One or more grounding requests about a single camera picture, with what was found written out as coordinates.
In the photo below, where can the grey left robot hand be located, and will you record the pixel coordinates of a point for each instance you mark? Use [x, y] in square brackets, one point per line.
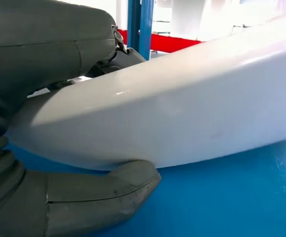
[34, 39]

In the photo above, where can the red barrier belt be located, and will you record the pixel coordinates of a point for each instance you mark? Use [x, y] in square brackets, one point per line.
[172, 44]

